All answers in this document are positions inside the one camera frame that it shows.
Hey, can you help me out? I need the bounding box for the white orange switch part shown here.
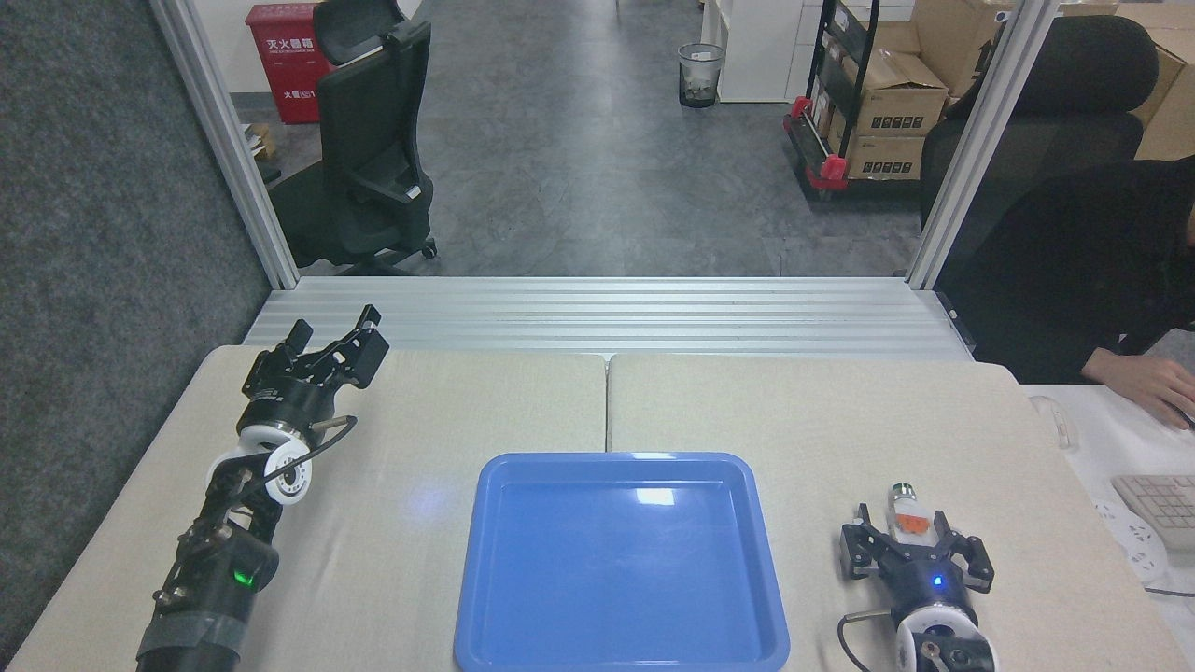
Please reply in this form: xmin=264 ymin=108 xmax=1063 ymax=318
xmin=885 ymin=483 xmax=935 ymax=544

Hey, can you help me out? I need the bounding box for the large cardboard box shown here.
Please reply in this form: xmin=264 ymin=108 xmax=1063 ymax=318
xmin=910 ymin=0 xmax=1019 ymax=99

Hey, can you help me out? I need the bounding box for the blue plastic tray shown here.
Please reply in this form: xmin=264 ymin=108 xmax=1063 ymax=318
xmin=454 ymin=452 xmax=791 ymax=672

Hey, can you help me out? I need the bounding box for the red fire equipment box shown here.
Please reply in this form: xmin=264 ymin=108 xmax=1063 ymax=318
xmin=246 ymin=2 xmax=333 ymax=125

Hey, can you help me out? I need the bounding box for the flat cardboard box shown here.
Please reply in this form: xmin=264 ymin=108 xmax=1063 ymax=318
xmin=845 ymin=135 xmax=927 ymax=181

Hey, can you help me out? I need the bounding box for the white cabinet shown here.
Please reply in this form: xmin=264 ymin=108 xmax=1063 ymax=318
xmin=700 ymin=0 xmax=824 ymax=104

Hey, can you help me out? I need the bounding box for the open cardboard box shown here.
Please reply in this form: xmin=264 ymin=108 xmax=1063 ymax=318
xmin=843 ymin=49 xmax=949 ymax=139

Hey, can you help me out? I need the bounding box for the silver aluminium rail platform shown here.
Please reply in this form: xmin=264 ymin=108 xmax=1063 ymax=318
xmin=245 ymin=276 xmax=977 ymax=361

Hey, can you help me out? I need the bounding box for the black red cart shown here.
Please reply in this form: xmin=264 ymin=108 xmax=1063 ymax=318
xmin=782 ymin=0 xmax=927 ymax=203

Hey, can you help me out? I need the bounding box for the person's hand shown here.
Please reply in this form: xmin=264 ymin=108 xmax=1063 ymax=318
xmin=1106 ymin=353 xmax=1195 ymax=430

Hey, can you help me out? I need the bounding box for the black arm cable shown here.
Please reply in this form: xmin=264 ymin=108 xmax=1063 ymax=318
xmin=836 ymin=610 xmax=890 ymax=672
xmin=271 ymin=414 xmax=359 ymax=479

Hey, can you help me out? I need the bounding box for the black mesh trash bin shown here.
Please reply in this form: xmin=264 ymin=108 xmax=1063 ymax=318
xmin=678 ymin=43 xmax=725 ymax=109

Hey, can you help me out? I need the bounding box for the person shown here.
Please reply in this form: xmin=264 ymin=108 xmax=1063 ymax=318
xmin=938 ymin=157 xmax=1195 ymax=385

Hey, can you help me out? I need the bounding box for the black high-back office chair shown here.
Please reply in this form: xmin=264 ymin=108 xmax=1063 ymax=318
xmin=920 ymin=14 xmax=1160 ymax=300

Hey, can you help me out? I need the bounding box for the white power strip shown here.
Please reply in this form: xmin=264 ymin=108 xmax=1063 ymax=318
xmin=1092 ymin=499 xmax=1170 ymax=584

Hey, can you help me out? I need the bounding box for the black office chair with armrests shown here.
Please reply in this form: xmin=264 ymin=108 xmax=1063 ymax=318
xmin=269 ymin=0 xmax=438 ymax=276

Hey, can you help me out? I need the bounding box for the tall cardboard box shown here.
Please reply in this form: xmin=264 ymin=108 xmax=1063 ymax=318
xmin=1132 ymin=0 xmax=1195 ymax=161

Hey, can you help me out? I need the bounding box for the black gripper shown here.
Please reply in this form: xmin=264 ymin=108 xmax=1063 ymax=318
xmin=241 ymin=305 xmax=390 ymax=437
xmin=840 ymin=504 xmax=996 ymax=622

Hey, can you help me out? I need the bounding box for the silver aluminium post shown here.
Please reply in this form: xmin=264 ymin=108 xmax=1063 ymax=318
xmin=906 ymin=0 xmax=1061 ymax=290
xmin=149 ymin=0 xmax=301 ymax=290

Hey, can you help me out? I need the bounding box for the white keyboard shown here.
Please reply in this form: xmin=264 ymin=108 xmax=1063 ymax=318
xmin=1111 ymin=474 xmax=1195 ymax=552

